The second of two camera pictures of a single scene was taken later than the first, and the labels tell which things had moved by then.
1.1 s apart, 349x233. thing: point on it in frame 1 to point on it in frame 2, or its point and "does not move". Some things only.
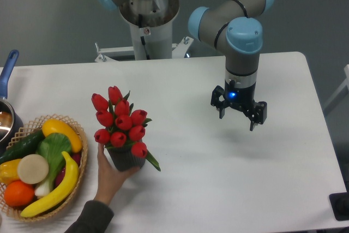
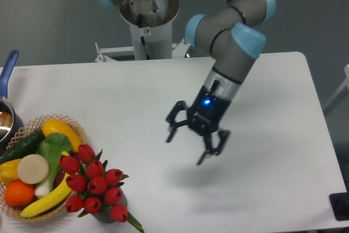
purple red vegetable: (60, 175) does not move
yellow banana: (63, 192) does not move
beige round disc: (32, 168) does not move
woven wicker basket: (26, 130) does not move
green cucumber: (27, 145) does not move
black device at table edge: (340, 203) does not move
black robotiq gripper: (241, 97) to (204, 116)
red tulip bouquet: (124, 126) to (92, 187)
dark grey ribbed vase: (123, 159) to (104, 214)
